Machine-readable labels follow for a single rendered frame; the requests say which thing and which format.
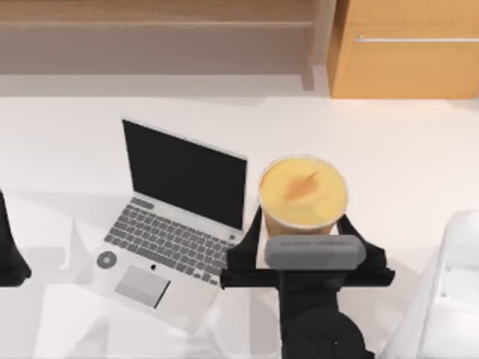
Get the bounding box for orange paper cup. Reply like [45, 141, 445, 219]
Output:
[258, 153, 350, 239]

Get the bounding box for silver open laptop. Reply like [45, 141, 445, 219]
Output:
[76, 118, 248, 312]

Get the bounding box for wooden cupboard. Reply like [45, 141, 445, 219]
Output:
[326, 0, 479, 100]

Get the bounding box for wooden open shelf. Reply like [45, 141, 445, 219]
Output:
[0, 0, 340, 91]

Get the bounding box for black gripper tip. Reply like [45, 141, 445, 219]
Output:
[0, 190, 32, 289]

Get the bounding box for long metal handle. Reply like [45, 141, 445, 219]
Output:
[354, 34, 479, 43]

